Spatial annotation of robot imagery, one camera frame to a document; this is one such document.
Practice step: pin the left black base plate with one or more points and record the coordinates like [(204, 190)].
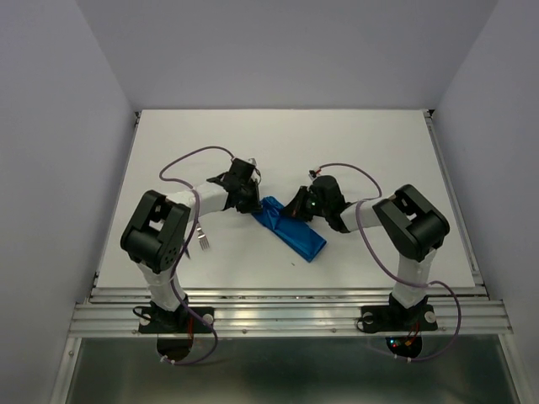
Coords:
[(155, 320)]

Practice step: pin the silver fork black handle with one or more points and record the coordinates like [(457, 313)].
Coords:
[(202, 238)]

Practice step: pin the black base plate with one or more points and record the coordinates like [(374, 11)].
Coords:
[(155, 320), (386, 318)]

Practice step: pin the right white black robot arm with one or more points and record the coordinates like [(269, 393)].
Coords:
[(414, 226)]

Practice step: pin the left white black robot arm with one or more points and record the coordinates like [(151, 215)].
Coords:
[(156, 238)]

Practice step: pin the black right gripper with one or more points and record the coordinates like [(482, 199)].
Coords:
[(294, 209)]

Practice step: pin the aluminium frame rail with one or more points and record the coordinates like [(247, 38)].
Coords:
[(286, 328)]

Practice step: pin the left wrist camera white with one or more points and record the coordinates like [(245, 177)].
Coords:
[(252, 161)]

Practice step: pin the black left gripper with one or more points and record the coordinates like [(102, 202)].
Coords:
[(255, 204)]

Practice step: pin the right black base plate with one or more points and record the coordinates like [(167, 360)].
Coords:
[(386, 318)]

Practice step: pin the blue satin napkin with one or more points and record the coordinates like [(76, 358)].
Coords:
[(297, 235)]

